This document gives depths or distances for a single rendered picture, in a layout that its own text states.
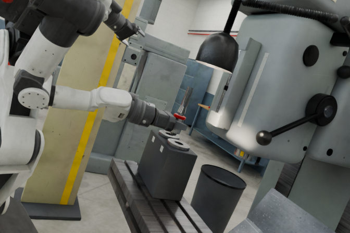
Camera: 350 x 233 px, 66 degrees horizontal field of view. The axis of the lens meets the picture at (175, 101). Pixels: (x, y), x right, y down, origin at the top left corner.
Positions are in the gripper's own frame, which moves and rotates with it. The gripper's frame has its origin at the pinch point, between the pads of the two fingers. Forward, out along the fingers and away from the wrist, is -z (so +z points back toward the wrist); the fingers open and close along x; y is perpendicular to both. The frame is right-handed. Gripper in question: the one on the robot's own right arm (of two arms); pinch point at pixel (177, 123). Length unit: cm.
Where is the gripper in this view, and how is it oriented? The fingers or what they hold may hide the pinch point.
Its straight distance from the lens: 100.6
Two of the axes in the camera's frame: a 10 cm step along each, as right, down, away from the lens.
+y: -3.5, 9.3, 1.0
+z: -8.9, -3.0, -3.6
